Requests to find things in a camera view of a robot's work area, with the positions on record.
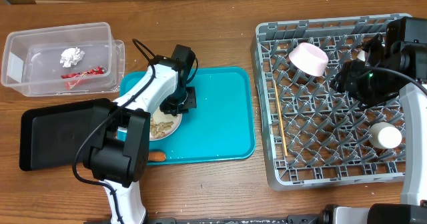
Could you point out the clear plastic bin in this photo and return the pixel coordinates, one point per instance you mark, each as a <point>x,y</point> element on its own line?
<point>31,60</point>

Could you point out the orange carrot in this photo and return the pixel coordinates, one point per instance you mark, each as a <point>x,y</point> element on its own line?
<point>157,156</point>

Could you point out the pile of rice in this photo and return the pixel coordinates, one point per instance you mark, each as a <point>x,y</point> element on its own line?
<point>161,117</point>

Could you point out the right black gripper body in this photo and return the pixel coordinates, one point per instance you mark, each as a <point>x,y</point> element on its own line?
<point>369,89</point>

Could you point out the white bowl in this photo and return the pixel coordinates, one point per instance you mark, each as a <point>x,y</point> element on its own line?
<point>362,55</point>

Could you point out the red snack wrapper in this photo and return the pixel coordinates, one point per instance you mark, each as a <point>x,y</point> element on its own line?
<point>69,85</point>

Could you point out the teal serving tray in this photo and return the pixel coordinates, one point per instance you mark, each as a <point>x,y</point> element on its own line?
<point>221,127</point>

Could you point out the wooden chopstick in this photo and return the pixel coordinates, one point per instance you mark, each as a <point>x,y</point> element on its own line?
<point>280,118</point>

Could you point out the pile of peanuts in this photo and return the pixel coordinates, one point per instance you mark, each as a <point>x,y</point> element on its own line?
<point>159,130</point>

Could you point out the black tray bin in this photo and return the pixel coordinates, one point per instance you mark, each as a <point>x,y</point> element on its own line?
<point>51,136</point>

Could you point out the pink bowl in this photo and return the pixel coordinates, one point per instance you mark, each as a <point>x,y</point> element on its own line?
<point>309,59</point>

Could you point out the white tissue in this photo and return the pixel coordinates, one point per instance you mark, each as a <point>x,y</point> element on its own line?
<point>71,57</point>

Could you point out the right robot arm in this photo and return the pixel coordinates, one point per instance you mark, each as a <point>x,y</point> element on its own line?
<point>395,67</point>

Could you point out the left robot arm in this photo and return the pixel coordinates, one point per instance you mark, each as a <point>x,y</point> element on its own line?
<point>117,149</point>

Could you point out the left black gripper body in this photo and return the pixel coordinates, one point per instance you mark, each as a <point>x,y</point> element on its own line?
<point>180,101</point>

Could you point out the light green cup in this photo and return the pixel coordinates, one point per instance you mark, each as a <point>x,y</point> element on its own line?
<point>384,135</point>

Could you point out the white round plate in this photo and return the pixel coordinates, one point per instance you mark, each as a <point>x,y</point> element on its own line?
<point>174,127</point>

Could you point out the grey dishwasher rack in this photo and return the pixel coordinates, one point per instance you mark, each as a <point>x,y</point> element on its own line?
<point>326,131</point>

